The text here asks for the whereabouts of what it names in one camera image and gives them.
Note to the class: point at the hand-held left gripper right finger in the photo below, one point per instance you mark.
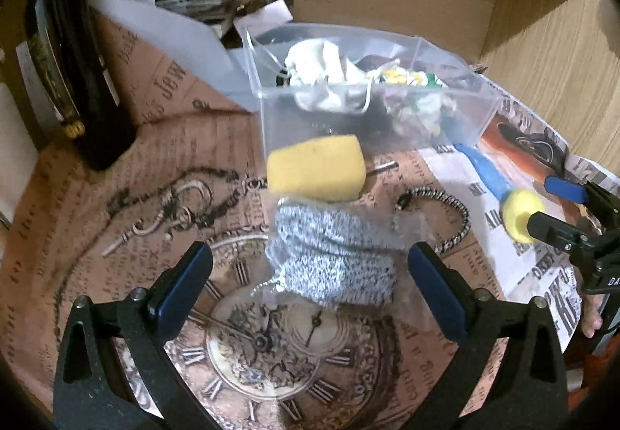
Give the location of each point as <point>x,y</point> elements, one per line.
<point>436,295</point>

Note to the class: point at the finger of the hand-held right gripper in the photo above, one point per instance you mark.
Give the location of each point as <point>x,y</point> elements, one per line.
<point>552,227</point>
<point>564,188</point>

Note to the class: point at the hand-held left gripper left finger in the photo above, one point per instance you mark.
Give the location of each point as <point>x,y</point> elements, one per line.
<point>178,290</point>

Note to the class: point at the grey knit cloth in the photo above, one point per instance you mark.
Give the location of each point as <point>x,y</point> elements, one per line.
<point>334,250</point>

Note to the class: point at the yellow sponge block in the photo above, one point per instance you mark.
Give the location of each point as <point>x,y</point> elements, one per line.
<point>315,168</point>

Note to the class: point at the clear plastic box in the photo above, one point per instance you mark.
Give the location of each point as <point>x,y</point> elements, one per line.
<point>339,124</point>

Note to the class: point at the person's right hand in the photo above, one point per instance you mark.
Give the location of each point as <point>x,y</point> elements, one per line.
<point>591,319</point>

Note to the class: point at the clock printed brown mat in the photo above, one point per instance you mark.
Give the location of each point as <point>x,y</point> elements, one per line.
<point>145,197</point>

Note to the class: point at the newspaper printed sheet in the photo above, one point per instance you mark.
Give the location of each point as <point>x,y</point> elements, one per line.
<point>445,168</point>

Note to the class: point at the thin metal rod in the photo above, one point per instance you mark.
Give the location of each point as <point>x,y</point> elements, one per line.
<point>383,168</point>

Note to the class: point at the green yellow crumpled packet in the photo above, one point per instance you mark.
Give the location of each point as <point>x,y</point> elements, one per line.
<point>411,81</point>

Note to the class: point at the dark glass bottle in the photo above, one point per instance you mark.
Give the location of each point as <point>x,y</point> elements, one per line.
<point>82,86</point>

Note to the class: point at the white crumpled cloth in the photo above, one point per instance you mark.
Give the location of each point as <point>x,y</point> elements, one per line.
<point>319,66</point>

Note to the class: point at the white card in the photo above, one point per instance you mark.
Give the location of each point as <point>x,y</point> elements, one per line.
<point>264,18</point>

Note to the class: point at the bundle of grey markers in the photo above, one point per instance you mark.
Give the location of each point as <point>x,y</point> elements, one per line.
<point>198,2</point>

